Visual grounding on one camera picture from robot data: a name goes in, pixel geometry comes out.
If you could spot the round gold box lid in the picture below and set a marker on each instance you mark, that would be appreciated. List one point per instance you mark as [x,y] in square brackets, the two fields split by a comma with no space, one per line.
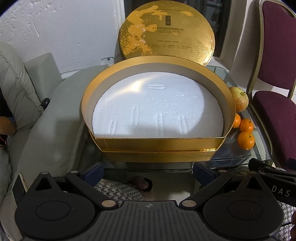
[166,30]

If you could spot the houndstooth trousers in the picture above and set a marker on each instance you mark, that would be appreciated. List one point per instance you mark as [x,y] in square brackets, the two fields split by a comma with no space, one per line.
[120,192]

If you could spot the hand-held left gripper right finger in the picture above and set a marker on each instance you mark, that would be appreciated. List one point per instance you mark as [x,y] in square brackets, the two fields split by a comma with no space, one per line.
[203,172]

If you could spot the person's foot in slipper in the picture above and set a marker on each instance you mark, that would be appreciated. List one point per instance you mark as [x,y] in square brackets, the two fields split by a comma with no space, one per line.
[141,183]

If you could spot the grey sofa with cushions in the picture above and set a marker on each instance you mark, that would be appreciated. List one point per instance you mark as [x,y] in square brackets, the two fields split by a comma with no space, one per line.
[57,129]

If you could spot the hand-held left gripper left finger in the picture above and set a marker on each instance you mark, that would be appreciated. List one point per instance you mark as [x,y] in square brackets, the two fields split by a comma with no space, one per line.
[94,172]

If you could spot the gold round gift box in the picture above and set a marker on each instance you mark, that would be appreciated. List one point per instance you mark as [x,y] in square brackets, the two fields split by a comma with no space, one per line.
[161,143]

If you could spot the maroon banquet chair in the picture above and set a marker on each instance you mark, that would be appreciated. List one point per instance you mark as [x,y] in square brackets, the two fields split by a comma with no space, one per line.
[277,46]

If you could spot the small black object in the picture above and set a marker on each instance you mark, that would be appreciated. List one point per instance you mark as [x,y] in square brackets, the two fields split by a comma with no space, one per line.
[45,103]

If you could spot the yellow red apple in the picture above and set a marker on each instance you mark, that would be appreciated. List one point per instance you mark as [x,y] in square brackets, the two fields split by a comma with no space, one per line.
[239,99]

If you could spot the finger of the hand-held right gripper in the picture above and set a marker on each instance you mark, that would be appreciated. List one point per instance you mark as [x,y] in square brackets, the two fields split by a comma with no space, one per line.
[259,164]

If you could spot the small orange tangerine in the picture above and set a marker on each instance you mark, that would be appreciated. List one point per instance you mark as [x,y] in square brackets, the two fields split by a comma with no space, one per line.
[246,141]
[236,121]
[246,125]

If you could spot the white foam insert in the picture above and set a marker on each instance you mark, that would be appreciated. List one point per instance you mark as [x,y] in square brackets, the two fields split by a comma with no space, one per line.
[157,109]

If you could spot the grey block cushion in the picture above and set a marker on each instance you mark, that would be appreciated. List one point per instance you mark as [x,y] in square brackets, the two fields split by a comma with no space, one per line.
[44,71]

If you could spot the grey quilted pillow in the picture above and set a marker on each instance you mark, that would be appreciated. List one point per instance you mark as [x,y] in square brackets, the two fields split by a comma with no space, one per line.
[16,88]

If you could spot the white smartphone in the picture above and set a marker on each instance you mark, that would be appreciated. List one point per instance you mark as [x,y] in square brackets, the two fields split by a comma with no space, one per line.
[18,188]

